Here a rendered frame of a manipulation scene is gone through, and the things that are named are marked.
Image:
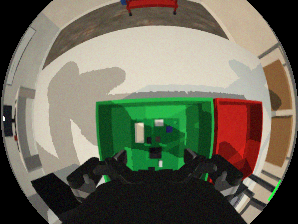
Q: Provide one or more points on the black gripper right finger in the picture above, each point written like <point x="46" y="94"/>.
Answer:
<point x="225" y="176"/>

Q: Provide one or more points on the green circuit board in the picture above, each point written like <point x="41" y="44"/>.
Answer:
<point x="155" y="144"/>

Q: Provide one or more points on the red bin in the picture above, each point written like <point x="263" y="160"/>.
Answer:
<point x="238" y="132"/>

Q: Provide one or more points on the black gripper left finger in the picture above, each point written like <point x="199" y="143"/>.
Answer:
<point x="83" y="180"/>

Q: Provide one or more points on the green bin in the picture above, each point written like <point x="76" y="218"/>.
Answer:
<point x="196" y="123"/>

